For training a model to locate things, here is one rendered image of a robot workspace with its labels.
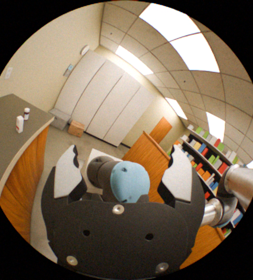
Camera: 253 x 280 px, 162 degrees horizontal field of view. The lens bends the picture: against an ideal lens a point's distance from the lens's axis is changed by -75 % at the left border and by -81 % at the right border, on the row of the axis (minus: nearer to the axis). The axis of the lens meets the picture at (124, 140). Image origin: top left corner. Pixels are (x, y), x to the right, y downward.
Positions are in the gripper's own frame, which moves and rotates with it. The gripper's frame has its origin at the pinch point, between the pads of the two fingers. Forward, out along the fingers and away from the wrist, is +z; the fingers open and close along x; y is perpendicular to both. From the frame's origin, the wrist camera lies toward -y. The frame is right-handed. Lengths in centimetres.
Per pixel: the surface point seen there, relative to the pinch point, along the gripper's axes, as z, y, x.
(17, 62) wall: 31, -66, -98
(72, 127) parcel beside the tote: 180, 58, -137
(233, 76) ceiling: 51, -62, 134
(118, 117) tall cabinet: 253, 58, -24
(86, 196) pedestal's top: 6.1, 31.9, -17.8
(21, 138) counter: 11, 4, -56
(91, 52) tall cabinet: 219, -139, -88
